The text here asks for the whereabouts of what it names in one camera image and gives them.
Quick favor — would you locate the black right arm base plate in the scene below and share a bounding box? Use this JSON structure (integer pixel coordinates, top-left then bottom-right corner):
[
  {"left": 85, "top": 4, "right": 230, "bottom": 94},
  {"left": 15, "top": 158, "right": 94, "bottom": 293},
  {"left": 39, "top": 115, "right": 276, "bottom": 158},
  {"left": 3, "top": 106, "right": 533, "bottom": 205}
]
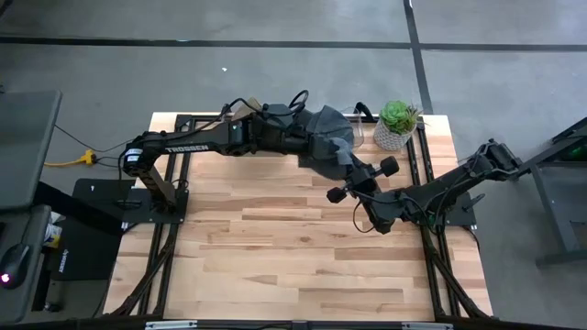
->
[{"left": 409, "top": 189, "right": 479, "bottom": 228}]

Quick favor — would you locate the silver metal bracket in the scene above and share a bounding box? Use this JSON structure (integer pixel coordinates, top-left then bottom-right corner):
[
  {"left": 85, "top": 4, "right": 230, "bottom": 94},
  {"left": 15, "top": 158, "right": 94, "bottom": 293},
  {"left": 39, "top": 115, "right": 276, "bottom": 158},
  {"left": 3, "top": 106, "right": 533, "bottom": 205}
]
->
[
  {"left": 145, "top": 320, "right": 198, "bottom": 330},
  {"left": 402, "top": 322, "right": 455, "bottom": 330}
]

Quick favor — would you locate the yellow blue packet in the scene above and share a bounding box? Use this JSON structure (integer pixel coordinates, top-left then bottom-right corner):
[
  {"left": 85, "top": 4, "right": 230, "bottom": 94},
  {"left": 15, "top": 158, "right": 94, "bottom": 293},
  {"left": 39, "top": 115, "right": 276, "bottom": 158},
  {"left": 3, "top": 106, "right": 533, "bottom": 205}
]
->
[{"left": 44, "top": 222, "right": 63, "bottom": 249}]

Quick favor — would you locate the green succulent plant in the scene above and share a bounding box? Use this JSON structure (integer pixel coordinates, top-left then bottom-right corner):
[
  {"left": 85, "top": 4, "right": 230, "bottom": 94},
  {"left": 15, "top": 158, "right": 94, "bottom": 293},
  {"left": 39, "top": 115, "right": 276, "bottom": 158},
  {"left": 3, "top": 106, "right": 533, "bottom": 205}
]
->
[{"left": 379, "top": 99, "right": 424, "bottom": 137}]

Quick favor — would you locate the black slanted bar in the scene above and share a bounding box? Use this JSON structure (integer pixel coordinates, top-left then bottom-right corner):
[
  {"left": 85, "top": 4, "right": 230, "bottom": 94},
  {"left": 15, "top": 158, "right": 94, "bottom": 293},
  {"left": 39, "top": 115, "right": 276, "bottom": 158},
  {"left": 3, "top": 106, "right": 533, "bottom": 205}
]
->
[{"left": 32, "top": 181, "right": 126, "bottom": 237}]

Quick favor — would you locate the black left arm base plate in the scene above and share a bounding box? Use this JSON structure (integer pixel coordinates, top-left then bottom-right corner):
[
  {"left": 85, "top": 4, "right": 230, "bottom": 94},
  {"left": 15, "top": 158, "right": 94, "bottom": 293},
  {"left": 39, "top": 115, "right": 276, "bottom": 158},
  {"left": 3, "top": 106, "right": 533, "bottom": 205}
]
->
[{"left": 72, "top": 177, "right": 190, "bottom": 226}]

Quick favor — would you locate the grey side desk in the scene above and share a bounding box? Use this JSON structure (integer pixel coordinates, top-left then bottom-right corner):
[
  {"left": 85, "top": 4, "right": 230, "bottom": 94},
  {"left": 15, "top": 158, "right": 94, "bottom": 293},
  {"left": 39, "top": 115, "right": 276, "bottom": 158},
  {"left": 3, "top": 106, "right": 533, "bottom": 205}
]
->
[{"left": 0, "top": 203, "right": 52, "bottom": 325}]

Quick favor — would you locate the grey metal stand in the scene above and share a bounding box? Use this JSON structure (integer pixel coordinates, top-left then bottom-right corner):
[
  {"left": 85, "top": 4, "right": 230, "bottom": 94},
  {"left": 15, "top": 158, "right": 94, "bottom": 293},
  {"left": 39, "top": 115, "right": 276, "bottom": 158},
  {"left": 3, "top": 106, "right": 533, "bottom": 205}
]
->
[{"left": 517, "top": 116, "right": 587, "bottom": 268}]

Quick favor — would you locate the beige baseball cap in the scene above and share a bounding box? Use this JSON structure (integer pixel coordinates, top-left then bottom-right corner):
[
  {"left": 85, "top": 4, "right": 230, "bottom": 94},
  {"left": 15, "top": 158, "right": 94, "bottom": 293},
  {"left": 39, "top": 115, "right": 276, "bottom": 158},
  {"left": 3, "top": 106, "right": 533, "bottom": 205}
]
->
[{"left": 230, "top": 95, "right": 263, "bottom": 123}]

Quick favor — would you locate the grey denim baseball cap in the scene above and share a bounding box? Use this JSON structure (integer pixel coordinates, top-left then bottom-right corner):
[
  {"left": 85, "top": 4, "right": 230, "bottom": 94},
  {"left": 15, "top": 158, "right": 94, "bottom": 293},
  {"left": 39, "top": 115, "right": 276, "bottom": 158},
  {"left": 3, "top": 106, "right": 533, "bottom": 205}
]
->
[
  {"left": 304, "top": 104, "right": 357, "bottom": 161},
  {"left": 320, "top": 135, "right": 363, "bottom": 181}
]

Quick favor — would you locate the black computer mouse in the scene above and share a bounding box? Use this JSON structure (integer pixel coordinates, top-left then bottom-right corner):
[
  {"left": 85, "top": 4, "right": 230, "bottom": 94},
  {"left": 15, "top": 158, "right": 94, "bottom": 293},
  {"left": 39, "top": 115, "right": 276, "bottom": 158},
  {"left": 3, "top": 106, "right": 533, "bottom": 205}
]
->
[{"left": 0, "top": 242, "right": 31, "bottom": 291}]

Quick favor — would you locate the grey flat monitor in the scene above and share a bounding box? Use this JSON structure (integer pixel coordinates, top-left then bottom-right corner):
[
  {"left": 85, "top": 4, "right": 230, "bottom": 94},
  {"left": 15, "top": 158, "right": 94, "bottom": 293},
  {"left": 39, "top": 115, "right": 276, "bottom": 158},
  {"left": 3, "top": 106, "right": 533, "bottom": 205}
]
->
[{"left": 0, "top": 89, "right": 63, "bottom": 212}]

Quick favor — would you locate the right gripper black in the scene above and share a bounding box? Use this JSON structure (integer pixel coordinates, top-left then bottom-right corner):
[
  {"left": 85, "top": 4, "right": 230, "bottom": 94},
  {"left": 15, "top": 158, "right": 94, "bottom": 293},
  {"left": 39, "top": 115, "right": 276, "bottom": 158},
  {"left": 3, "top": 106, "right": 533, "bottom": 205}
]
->
[{"left": 326, "top": 153, "right": 401, "bottom": 205}]

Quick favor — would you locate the black aluminium table frame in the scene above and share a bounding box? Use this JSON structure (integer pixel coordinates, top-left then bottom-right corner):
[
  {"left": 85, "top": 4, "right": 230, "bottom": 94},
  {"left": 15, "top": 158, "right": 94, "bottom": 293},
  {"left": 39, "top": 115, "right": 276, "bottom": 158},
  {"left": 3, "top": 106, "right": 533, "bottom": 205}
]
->
[{"left": 104, "top": 112, "right": 495, "bottom": 322}]

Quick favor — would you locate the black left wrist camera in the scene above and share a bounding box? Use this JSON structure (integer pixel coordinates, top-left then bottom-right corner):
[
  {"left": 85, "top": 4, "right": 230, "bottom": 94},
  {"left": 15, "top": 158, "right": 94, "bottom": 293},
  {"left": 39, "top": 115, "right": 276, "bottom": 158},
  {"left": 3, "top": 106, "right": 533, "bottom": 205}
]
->
[{"left": 261, "top": 102, "right": 300, "bottom": 129}]

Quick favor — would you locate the thin black floor cable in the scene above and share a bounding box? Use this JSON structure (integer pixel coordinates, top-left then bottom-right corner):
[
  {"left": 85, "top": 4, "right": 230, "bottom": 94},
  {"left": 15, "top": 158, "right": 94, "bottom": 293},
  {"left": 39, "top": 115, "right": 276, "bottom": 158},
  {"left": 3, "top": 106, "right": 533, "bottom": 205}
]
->
[{"left": 54, "top": 123, "right": 100, "bottom": 155}]

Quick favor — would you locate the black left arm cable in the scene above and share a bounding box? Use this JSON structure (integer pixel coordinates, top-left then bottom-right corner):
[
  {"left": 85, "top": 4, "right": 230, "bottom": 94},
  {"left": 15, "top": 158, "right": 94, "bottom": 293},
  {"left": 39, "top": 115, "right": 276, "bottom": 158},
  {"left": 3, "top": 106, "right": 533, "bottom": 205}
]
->
[{"left": 218, "top": 88, "right": 310, "bottom": 121}]

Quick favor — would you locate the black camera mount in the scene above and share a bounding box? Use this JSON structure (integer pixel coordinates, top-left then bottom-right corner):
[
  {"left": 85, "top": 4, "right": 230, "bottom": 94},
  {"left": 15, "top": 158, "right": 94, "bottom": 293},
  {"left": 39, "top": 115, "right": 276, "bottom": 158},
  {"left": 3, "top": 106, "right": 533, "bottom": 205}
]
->
[{"left": 354, "top": 101, "right": 378, "bottom": 124}]

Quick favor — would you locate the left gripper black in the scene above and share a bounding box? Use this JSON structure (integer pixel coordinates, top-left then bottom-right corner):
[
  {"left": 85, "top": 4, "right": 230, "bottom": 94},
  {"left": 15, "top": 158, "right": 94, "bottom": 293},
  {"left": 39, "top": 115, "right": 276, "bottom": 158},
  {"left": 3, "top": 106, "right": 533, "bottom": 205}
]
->
[{"left": 247, "top": 103, "right": 322, "bottom": 158}]

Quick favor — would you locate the white faceted plant pot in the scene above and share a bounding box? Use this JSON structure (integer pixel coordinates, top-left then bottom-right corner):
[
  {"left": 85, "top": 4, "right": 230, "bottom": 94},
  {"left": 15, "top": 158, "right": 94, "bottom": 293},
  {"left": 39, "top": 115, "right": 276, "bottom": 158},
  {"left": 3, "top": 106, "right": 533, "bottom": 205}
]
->
[{"left": 372, "top": 117, "right": 416, "bottom": 153}]

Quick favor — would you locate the yellow power cable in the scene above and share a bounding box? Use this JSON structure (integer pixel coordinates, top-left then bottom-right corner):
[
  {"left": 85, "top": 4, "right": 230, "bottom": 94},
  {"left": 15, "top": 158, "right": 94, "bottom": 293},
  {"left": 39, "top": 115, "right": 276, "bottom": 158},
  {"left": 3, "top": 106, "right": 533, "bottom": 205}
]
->
[{"left": 43, "top": 157, "right": 83, "bottom": 169}]

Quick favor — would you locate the black Trossen box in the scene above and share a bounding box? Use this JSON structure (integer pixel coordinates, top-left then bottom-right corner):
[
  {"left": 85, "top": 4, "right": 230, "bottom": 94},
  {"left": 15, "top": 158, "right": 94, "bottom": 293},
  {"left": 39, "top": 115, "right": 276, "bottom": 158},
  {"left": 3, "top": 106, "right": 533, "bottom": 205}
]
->
[{"left": 49, "top": 218, "right": 124, "bottom": 282}]

